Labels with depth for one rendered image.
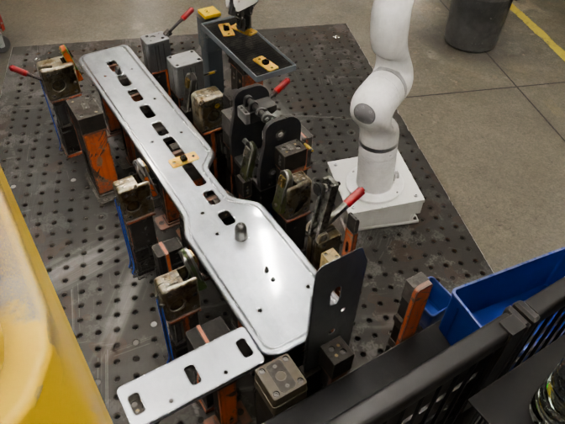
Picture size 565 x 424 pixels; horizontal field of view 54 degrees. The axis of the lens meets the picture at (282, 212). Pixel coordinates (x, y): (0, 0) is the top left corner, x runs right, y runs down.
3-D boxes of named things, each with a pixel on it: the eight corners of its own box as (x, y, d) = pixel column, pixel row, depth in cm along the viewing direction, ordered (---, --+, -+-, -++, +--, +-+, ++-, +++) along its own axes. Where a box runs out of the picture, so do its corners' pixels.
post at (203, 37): (203, 119, 223) (194, 14, 192) (220, 113, 226) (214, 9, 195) (212, 129, 219) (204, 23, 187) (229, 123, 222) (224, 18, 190)
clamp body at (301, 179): (266, 265, 172) (268, 175, 145) (298, 251, 176) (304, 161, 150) (282, 286, 167) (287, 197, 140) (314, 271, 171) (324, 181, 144)
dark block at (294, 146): (271, 250, 176) (274, 145, 146) (290, 241, 179) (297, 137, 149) (280, 260, 173) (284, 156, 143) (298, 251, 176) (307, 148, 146)
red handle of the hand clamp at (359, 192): (308, 226, 134) (356, 181, 133) (311, 230, 135) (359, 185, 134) (318, 237, 131) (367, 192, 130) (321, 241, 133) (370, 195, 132)
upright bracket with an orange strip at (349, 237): (327, 338, 154) (347, 212, 119) (331, 336, 155) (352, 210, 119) (333, 346, 153) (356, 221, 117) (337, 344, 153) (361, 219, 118)
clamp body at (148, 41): (149, 118, 222) (134, 34, 197) (175, 110, 227) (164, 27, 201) (158, 131, 217) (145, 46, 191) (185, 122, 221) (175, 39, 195)
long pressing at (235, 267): (68, 60, 197) (67, 55, 196) (129, 45, 206) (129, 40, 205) (266, 363, 117) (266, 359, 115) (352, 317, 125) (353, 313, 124)
